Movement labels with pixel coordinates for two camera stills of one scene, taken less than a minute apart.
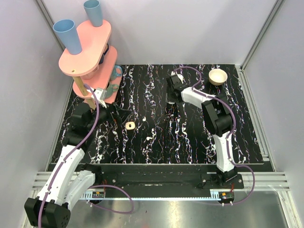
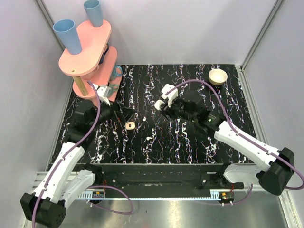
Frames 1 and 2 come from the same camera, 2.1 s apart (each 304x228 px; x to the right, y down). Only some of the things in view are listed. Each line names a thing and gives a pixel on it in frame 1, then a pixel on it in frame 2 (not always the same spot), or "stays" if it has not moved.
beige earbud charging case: (130, 125) stays
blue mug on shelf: (118, 71) stays
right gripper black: (169, 98) to (167, 112)
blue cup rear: (94, 11) stays
